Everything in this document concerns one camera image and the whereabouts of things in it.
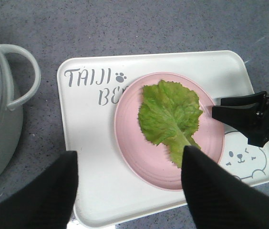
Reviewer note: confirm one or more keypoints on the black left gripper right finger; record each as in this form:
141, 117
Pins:
216, 199

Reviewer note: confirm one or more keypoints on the green lettuce leaf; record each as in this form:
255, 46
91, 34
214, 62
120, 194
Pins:
169, 114

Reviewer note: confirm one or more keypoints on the pink round plate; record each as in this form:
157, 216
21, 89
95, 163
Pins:
152, 162

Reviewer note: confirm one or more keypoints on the cream bear serving tray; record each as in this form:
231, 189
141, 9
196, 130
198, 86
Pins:
109, 192

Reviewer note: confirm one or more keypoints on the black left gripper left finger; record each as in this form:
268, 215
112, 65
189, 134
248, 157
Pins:
46, 202

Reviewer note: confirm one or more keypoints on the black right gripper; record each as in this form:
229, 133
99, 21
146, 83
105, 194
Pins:
242, 114

